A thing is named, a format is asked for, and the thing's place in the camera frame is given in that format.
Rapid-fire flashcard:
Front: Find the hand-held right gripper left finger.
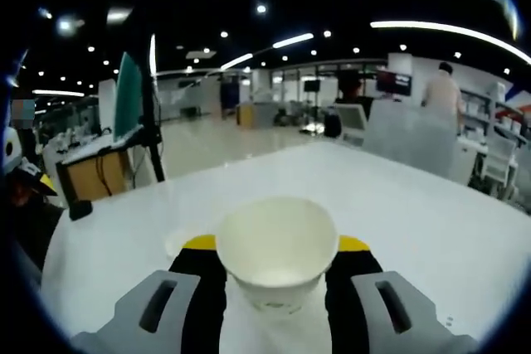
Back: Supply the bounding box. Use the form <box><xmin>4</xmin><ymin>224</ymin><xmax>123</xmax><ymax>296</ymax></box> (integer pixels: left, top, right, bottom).
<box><xmin>70</xmin><ymin>234</ymin><xmax>227</xmax><ymax>354</ymax></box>

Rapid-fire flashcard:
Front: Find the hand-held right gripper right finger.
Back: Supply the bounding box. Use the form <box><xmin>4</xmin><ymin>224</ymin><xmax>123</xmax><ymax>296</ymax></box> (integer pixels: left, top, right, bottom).
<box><xmin>325</xmin><ymin>234</ymin><xmax>478</xmax><ymax>354</ymax></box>

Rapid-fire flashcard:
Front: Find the white printed paper cup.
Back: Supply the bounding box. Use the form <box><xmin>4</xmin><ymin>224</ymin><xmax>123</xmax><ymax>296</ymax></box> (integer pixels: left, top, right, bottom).
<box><xmin>215</xmin><ymin>196</ymin><xmax>339</xmax><ymax>317</ymax></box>

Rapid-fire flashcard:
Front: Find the wooden desk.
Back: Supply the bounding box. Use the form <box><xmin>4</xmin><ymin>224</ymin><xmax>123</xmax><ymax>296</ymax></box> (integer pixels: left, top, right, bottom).
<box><xmin>56</xmin><ymin>147</ymin><xmax>130</xmax><ymax>205</ymax></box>

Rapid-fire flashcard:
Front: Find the person's dark clothing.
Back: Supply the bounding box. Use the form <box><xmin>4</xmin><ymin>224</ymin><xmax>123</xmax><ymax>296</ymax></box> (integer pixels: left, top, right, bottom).
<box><xmin>6</xmin><ymin>198</ymin><xmax>63</xmax><ymax>272</ymax></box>

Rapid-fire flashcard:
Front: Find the small black device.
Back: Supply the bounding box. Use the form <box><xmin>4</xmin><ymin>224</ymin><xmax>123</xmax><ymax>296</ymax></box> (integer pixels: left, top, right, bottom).
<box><xmin>69</xmin><ymin>199</ymin><xmax>93</xmax><ymax>221</ymax></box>

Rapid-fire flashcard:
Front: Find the white table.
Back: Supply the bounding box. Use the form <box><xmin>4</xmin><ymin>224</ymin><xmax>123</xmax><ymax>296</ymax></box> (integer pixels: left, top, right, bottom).
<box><xmin>41</xmin><ymin>140</ymin><xmax>531</xmax><ymax>354</ymax></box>

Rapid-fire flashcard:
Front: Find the black tripod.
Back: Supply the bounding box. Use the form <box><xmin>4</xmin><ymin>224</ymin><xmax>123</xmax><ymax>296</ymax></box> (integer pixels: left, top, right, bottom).
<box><xmin>140</xmin><ymin>34</ymin><xmax>167</xmax><ymax>183</ymax></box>

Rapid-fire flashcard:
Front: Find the grey mesh chair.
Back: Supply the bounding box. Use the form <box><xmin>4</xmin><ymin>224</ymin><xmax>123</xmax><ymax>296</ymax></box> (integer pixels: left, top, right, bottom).
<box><xmin>363</xmin><ymin>99</ymin><xmax>457</xmax><ymax>179</ymax></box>

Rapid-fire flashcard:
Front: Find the white storage shelf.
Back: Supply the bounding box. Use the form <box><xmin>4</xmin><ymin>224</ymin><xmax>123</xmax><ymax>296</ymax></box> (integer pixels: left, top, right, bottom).
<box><xmin>458</xmin><ymin>82</ymin><xmax>531</xmax><ymax>201</ymax></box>

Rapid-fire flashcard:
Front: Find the white kiosk monitor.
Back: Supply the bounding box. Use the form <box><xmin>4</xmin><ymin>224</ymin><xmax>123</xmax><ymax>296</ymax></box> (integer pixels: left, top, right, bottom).
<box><xmin>334</xmin><ymin>103</ymin><xmax>368</xmax><ymax>139</ymax></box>

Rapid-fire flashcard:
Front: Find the yellow cabinet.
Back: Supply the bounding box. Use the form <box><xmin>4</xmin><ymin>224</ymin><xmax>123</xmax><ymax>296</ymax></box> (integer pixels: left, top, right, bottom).
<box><xmin>236</xmin><ymin>104</ymin><xmax>255</xmax><ymax>128</ymax></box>

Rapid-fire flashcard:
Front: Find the dark monitor screen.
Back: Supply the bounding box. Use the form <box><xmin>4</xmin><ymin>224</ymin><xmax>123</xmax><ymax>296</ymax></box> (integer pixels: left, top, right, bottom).
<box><xmin>376</xmin><ymin>70</ymin><xmax>414</xmax><ymax>97</ymax></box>

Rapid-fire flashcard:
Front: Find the curved ceiling light strip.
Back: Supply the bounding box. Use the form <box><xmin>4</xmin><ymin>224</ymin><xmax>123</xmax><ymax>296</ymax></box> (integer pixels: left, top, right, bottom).
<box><xmin>370</xmin><ymin>20</ymin><xmax>531</xmax><ymax>65</ymax></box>

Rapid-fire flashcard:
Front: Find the red blue wall banner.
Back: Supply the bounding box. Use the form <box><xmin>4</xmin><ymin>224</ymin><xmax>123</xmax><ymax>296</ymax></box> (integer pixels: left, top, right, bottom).
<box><xmin>504</xmin><ymin>84</ymin><xmax>531</xmax><ymax>109</ymax></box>

